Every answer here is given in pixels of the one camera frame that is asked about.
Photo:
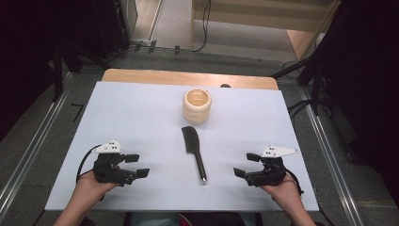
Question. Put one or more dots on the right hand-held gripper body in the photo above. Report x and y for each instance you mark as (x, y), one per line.
(271, 171)

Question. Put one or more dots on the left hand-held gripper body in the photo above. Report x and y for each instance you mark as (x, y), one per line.
(108, 168)

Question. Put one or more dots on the cream ribbed holder cup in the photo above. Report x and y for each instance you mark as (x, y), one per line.
(197, 106)

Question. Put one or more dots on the person's right hand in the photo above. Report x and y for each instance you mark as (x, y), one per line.
(284, 190)

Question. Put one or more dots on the person's left hand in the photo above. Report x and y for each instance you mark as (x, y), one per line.
(89, 185)

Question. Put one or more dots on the white board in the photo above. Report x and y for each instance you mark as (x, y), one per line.
(141, 109)

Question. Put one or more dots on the person's clothing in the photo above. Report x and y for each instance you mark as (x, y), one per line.
(194, 219)

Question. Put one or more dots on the small dark knob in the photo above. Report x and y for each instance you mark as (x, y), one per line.
(225, 85)

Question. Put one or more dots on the black stand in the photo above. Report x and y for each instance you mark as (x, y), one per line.
(58, 72)
(315, 81)

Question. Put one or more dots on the light wooden shelf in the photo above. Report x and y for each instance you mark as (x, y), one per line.
(301, 40)

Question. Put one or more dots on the metal floor rail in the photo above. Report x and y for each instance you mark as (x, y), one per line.
(332, 157)
(34, 144)

